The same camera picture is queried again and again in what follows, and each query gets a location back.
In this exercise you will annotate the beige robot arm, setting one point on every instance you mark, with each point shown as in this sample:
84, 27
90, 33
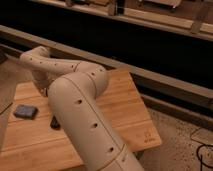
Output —
72, 88

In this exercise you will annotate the black rectangular remote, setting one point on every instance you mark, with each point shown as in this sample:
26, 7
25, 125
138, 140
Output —
54, 124

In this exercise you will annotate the blue sponge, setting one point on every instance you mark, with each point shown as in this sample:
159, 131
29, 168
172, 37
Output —
25, 111

